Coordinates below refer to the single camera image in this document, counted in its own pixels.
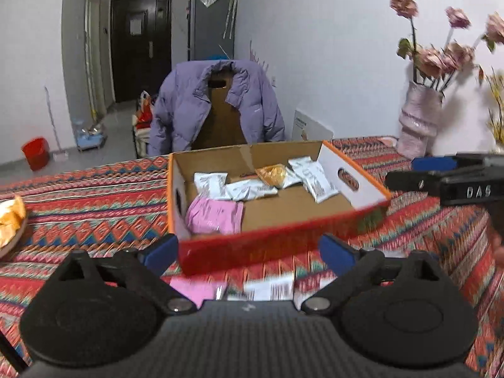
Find white interior door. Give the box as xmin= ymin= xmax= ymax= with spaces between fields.
xmin=84 ymin=0 xmax=107 ymax=117

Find white carton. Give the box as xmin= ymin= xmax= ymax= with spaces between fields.
xmin=292 ymin=108 xmax=335 ymax=142

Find purple puffer jacket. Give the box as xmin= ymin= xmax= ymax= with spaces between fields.
xmin=147 ymin=60 xmax=286 ymax=157

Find pink snack packet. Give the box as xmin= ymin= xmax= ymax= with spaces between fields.
xmin=169 ymin=278 xmax=227 ymax=310

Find bunch of pink roses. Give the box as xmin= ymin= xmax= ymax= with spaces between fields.
xmin=390 ymin=0 xmax=504 ymax=91

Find red bucket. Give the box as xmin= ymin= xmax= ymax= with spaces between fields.
xmin=21 ymin=137 xmax=50 ymax=172

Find pile of assorted snack packets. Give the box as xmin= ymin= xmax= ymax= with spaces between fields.
xmin=185 ymin=157 xmax=340 ymax=235

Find yellow flower branches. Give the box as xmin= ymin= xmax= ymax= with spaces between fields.
xmin=484 ymin=69 xmax=504 ymax=142

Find red cardboard box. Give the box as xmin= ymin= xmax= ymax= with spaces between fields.
xmin=166 ymin=140 xmax=392 ymax=276

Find person's right hand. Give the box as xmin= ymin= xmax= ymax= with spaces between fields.
xmin=488 ymin=209 xmax=504 ymax=268

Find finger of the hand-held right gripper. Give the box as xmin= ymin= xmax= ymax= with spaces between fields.
xmin=385 ymin=170 xmax=445 ymax=198
xmin=411 ymin=153 xmax=504 ymax=172

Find pink textured vase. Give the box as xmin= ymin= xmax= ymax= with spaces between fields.
xmin=396 ymin=81 xmax=445 ymax=160

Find round plate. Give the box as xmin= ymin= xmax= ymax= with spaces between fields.
xmin=0 ymin=213 xmax=30 ymax=261

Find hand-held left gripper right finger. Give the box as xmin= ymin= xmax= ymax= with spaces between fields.
xmin=301 ymin=233 xmax=453 ymax=316

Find small blue rack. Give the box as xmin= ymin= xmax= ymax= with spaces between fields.
xmin=73 ymin=120 xmax=108 ymax=152

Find brown chair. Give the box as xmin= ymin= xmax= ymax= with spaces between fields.
xmin=191 ymin=69 xmax=253 ymax=151

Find patterned red tablecloth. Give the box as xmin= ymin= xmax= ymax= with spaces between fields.
xmin=0 ymin=136 xmax=504 ymax=378

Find grey refrigerator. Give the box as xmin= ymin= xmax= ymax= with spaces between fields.
xmin=188 ymin=0 xmax=239 ymax=61

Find heap of orange peels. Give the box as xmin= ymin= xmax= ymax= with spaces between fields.
xmin=0 ymin=196 xmax=27 ymax=245

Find mop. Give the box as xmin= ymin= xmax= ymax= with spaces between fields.
xmin=44 ymin=86 xmax=69 ymax=162

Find white umbrella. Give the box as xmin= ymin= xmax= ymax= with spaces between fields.
xmin=222 ymin=0 xmax=239 ymax=40

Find white labelled snack packet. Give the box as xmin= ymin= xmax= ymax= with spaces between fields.
xmin=226 ymin=275 xmax=295 ymax=302

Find red bag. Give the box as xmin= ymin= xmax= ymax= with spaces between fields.
xmin=134 ymin=91 xmax=158 ymax=130

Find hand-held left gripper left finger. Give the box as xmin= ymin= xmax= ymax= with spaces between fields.
xmin=49 ymin=233 xmax=198 ymax=316

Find dark entrance door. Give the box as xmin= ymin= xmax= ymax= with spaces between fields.
xmin=109 ymin=0 xmax=173 ymax=104

